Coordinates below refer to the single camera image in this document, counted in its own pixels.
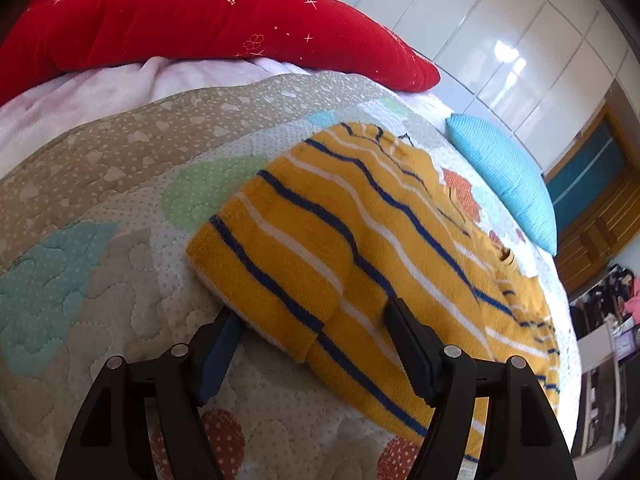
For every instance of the pink clothes pile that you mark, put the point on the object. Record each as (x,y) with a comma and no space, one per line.
(632,305)

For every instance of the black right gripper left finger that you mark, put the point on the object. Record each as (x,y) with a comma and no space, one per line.
(109,438)

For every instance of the white shelf unit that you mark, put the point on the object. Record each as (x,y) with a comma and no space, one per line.
(603,420)

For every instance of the light blue pillow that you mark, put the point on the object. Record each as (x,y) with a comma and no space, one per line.
(511,175)

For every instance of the wooden door teal glass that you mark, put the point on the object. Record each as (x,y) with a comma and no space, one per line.
(595,196)

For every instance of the pink fleece blanket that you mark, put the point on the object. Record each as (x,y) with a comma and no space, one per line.
(40,114)

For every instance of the yellow striped knit sweater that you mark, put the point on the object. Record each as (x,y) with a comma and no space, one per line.
(309,251)

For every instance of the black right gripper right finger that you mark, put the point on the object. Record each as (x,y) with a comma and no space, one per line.
(522,439)

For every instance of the white glossy wardrobe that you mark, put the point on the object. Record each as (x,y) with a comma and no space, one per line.
(539,69)

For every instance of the patterned quilted bedspread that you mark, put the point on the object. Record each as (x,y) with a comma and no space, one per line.
(94,225)

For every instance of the red embroidered quilt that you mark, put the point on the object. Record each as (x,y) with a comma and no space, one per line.
(54,37)

